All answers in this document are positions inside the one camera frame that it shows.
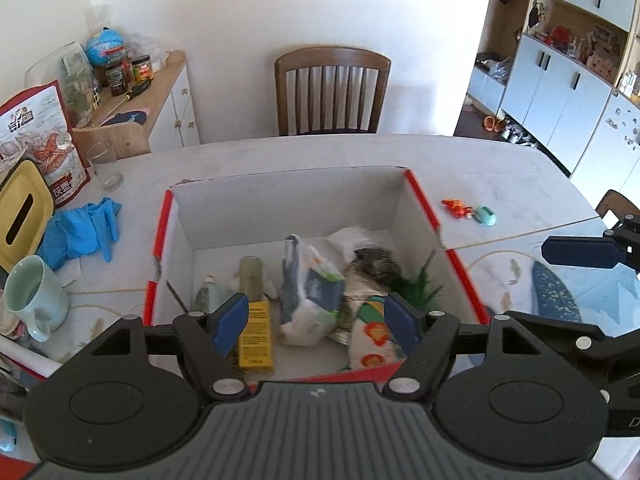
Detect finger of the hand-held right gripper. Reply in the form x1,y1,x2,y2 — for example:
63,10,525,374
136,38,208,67
541,214,640,271
506,310,640,387

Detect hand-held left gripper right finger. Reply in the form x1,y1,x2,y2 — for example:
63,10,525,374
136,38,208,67
382,292,563,401

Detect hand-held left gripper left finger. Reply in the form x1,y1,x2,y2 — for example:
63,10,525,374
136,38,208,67
75,294,251,401

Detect small yellow carton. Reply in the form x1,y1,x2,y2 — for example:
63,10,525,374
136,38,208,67
237,300,275,374

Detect green and white snack bag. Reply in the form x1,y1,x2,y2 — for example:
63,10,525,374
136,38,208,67
347,299,409,372

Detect green plastic grass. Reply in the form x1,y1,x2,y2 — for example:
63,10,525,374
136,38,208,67
399,259,444,307

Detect pale green tube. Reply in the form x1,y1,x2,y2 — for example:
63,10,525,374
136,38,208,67
238,255,266,304

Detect grey-blue plastic packet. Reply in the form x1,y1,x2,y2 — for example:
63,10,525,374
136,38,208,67
278,234,347,347

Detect clear plastic wrapper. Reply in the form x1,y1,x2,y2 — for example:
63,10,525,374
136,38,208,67
327,227,386,261

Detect red and white cardboard box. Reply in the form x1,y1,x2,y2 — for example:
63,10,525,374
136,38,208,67
142,165,492,383

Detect orange small toy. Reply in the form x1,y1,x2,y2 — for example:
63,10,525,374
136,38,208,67
441,198,475,220

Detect white sneakers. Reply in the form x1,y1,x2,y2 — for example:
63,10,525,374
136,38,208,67
500,122,539,147

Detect blue cloth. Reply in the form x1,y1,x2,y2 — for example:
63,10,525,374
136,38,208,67
35,197,123,271

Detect mint green mug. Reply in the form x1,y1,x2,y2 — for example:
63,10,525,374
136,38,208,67
3,254,70,344

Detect clear drinking glass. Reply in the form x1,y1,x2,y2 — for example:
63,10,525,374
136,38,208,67
86,139,125,191

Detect wooden desktop rack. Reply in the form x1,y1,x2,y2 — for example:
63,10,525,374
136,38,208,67
72,119,154,159

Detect white sideboard with wooden top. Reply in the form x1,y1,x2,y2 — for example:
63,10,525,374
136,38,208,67
72,50,201,157

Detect blue whale-shaped coaster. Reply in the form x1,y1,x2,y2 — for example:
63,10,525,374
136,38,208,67
102,108,151,126

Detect yellow tissue box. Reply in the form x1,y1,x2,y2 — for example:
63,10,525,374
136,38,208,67
0,157,55,271

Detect black and yellow screwdriver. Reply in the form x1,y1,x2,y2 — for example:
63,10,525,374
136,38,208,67
102,78,153,119

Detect red and white food bag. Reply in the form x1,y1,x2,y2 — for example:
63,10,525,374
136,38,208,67
0,82,92,209

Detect jar with orange label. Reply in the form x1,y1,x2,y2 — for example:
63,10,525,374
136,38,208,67
130,54,154,84

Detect dark glass jar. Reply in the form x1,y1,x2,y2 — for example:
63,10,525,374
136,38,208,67
104,58,129,97

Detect blue globe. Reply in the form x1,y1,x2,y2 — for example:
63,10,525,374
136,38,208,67
84,27,126,67

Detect clear plastic cover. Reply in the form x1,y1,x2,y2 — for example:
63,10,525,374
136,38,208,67
24,42,96,129

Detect white and wood wall cabinet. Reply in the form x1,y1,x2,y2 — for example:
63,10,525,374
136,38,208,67
467,0,640,207

